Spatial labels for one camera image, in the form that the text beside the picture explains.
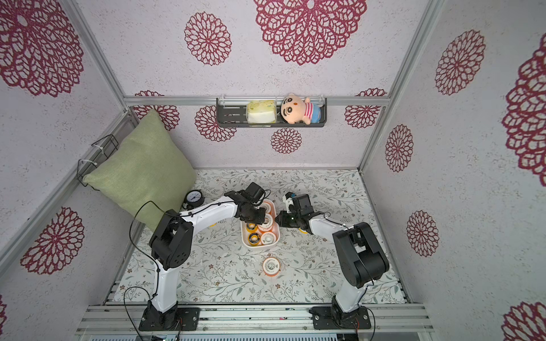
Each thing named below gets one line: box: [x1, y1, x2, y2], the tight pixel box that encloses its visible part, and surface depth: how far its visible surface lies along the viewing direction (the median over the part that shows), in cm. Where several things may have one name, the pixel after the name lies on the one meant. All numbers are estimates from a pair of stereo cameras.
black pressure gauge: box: [185, 189, 205, 210], surface depth 107 cm
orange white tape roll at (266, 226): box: [257, 213, 274, 232], surface depth 95 cm
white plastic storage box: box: [240, 198, 281, 249], surface depth 94 cm
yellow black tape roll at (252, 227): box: [245, 222, 259, 234], surface depth 97 cm
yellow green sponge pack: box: [245, 99, 277, 125], surface depth 92 cm
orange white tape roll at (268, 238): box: [260, 231, 277, 246], surface depth 94 cm
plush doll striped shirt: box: [280, 93, 323, 126], surface depth 88 cm
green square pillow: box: [82, 109, 197, 231], surface depth 81 cm
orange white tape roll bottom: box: [262, 256, 281, 278], surface depth 86 cm
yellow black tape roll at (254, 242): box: [247, 232, 261, 246], surface depth 94 cm
